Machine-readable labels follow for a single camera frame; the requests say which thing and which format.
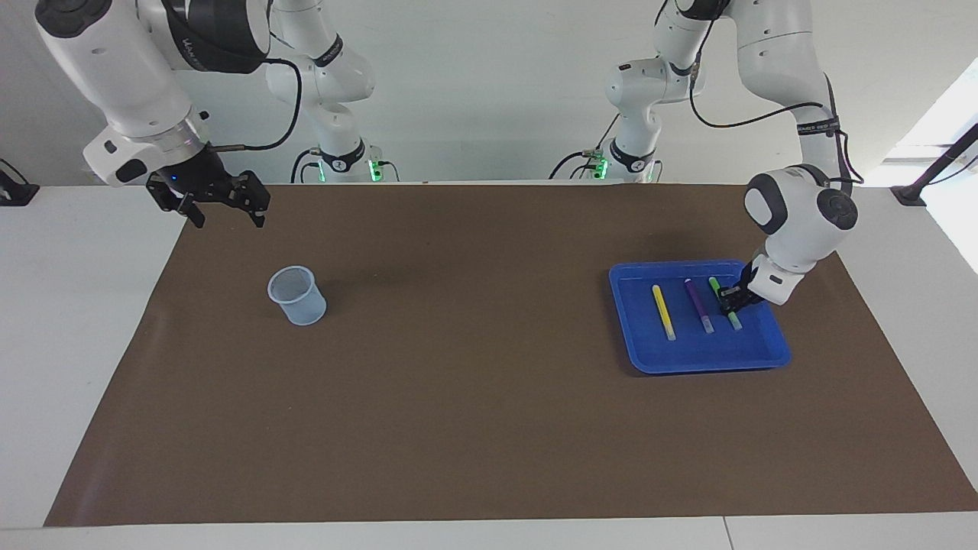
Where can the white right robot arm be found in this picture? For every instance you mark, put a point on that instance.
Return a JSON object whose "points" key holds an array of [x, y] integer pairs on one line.
{"points": [[114, 61]]}

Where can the black stand with pole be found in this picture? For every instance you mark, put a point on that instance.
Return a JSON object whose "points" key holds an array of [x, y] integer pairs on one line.
{"points": [[909, 195]]}

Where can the green pen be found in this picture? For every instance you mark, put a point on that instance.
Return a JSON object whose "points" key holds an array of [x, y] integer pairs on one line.
{"points": [[715, 286]]}

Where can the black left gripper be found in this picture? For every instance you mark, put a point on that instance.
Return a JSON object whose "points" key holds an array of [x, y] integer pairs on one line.
{"points": [[746, 286]]}

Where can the black table clamp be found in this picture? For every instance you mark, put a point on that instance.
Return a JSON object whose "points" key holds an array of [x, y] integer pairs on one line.
{"points": [[15, 192]]}

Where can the purple pen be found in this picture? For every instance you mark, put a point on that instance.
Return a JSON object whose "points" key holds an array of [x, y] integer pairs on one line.
{"points": [[697, 305]]}

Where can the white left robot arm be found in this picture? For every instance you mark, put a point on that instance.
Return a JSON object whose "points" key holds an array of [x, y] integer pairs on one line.
{"points": [[787, 46]]}

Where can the blue plastic tray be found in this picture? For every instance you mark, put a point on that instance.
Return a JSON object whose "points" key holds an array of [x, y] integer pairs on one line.
{"points": [[703, 351]]}

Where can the yellow pen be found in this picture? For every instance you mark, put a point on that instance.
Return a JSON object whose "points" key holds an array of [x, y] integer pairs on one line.
{"points": [[663, 312]]}

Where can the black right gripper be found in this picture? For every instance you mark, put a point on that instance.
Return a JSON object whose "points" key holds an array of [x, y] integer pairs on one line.
{"points": [[200, 176]]}

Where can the translucent plastic cup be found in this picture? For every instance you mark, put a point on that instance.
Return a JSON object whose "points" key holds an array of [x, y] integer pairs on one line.
{"points": [[302, 305]]}

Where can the brown table mat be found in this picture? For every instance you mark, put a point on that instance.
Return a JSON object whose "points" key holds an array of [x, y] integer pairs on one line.
{"points": [[489, 382]]}

